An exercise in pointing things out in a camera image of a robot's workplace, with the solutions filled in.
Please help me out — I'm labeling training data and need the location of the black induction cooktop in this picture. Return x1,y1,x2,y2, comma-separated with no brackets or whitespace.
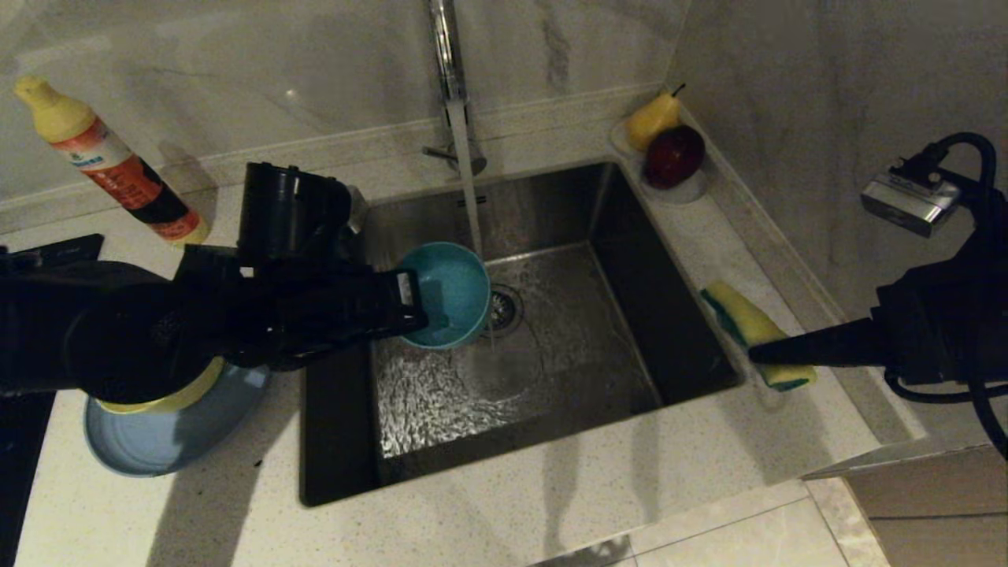
0,234,105,567

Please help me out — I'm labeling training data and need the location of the clear tap water stream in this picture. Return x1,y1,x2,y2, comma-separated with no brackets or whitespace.
447,102,498,351

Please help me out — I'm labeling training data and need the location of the dark red apple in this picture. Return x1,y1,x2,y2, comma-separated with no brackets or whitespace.
644,124,706,190

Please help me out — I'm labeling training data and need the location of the metal sink drain strainer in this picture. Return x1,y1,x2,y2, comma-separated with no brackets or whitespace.
487,284,525,335

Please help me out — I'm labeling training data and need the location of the blue round plate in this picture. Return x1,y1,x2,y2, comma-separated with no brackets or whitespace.
84,364,272,478

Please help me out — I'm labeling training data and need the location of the small white fruit dish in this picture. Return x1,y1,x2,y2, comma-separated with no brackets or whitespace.
610,118,707,207

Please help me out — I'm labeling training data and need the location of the orange dish soap bottle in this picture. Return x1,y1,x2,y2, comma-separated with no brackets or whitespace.
14,75,211,246

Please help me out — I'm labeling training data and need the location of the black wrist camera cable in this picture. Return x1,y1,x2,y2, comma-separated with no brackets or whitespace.
906,132,999,237

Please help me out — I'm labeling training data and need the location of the stainless steel sink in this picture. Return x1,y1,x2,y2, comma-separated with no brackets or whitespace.
299,161,743,507

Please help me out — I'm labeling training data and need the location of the yellow pear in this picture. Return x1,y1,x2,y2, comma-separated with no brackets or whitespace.
628,85,684,152

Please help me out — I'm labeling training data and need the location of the yellow green sponge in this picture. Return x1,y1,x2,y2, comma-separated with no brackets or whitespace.
700,281,817,392

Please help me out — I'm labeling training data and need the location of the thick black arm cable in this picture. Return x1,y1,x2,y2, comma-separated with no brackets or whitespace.
886,370,1008,461

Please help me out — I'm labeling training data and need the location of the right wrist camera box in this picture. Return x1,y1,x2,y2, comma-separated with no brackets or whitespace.
860,161,963,239

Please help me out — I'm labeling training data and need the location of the yellow plastic bowl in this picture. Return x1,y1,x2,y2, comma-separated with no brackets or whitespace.
98,356,225,416

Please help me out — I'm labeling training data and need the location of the teal bowl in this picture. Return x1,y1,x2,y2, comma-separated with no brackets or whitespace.
396,241,493,350

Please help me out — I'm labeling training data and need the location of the chrome faucet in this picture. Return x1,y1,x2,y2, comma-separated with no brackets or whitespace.
423,0,489,177

